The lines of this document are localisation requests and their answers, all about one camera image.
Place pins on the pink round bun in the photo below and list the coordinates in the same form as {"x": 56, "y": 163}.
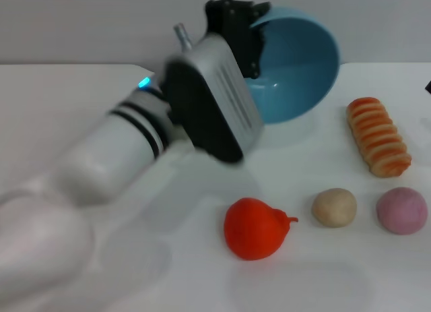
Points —
{"x": 401, "y": 211}

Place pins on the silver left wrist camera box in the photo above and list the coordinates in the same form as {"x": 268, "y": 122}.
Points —
{"x": 215, "y": 99}

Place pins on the orange toy fruit with stem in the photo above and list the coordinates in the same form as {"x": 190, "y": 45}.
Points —
{"x": 256, "y": 229}

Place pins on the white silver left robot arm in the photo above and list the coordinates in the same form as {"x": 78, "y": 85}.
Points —
{"x": 84, "y": 177}

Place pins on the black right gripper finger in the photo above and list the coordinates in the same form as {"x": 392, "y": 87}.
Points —
{"x": 428, "y": 86}

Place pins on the beige round bun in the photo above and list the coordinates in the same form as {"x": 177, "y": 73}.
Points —
{"x": 334, "y": 207}

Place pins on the orange striped bread roll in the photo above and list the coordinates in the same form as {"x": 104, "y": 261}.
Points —
{"x": 377, "y": 140}

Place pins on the blue bowl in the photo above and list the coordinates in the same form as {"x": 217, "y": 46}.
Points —
{"x": 296, "y": 66}

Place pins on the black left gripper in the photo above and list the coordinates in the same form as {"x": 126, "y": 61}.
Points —
{"x": 232, "y": 29}

